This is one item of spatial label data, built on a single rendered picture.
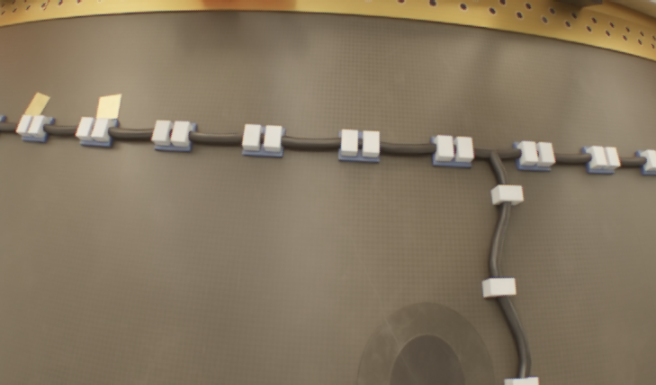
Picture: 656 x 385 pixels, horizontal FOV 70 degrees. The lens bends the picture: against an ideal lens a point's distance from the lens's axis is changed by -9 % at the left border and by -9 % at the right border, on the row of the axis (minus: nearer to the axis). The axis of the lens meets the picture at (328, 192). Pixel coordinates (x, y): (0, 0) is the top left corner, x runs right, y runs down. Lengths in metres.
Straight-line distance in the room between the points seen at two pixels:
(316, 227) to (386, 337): 0.10
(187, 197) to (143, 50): 0.17
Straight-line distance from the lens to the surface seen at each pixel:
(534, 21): 0.58
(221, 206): 0.43
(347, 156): 0.43
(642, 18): 0.77
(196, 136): 0.45
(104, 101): 0.52
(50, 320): 0.48
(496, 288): 0.42
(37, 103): 0.59
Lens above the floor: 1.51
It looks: 9 degrees down
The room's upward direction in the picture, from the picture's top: 3 degrees clockwise
